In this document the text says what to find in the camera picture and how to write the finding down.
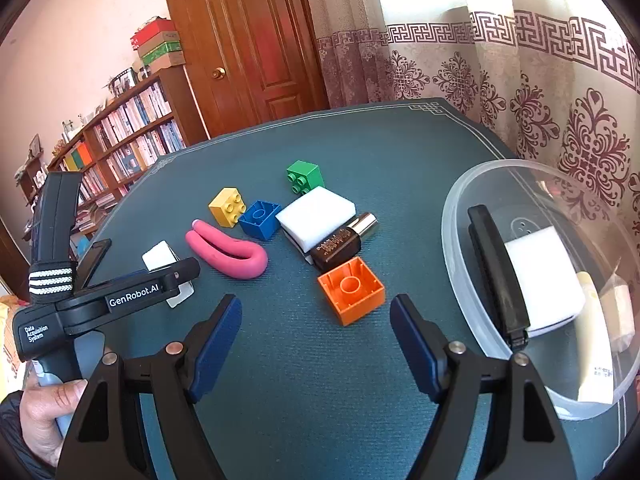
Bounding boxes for wooden door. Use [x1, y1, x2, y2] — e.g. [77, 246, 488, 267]
[159, 0, 331, 141]

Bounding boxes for blue toy brick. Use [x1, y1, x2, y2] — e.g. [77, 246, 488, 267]
[238, 200, 283, 242]

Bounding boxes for small white sponge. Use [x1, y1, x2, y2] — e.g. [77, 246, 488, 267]
[141, 240, 196, 309]

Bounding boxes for wooden bookshelf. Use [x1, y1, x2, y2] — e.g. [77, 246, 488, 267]
[15, 67, 208, 251]

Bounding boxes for bagged bandage roll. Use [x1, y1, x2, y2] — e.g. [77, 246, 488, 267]
[597, 260, 640, 356]

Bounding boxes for picture frame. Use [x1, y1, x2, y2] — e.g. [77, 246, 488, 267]
[107, 67, 138, 98]

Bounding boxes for teal covered desktop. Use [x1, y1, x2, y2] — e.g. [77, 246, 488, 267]
[70, 97, 636, 480]

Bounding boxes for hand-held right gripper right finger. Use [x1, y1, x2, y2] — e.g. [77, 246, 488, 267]
[389, 294, 573, 480]

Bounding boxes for white black-striped box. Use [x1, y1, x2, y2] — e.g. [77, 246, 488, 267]
[502, 225, 587, 338]

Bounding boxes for person's left hand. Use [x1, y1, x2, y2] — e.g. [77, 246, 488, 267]
[20, 379, 88, 471]

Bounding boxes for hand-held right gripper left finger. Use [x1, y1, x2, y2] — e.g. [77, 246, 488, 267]
[54, 294, 244, 480]

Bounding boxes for yellow toy brick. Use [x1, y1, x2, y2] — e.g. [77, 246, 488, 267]
[208, 187, 248, 228]

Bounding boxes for white squeeze tube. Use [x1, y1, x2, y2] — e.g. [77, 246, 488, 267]
[575, 270, 621, 403]

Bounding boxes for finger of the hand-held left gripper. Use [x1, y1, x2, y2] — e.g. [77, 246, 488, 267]
[147, 257, 202, 306]

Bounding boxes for large white sponge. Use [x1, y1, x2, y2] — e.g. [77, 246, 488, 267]
[275, 186, 357, 253]

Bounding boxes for patterned curtain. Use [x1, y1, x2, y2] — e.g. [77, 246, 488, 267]
[314, 0, 640, 411]

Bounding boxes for pink foam tube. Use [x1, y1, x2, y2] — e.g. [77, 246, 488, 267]
[185, 219, 268, 280]

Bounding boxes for black and white sponge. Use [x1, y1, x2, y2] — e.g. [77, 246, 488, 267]
[280, 227, 316, 265]

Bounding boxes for long black case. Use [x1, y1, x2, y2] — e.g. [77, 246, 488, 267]
[467, 205, 531, 351]

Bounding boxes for clear plastic container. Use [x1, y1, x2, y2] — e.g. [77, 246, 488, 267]
[441, 159, 640, 421]

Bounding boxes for green box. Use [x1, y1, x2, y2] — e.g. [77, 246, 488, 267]
[137, 40, 182, 63]

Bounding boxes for rows of books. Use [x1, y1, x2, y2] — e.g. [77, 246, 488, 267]
[47, 82, 188, 211]

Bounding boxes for red box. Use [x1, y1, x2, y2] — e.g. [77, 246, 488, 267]
[131, 20, 177, 51]

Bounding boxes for brown glass bottle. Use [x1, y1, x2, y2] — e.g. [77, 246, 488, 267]
[305, 212, 378, 273]

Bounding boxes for green toy brick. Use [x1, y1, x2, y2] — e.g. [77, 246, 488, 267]
[286, 160, 325, 196]

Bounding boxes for orange toy brick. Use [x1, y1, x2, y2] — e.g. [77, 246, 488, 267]
[317, 256, 387, 326]

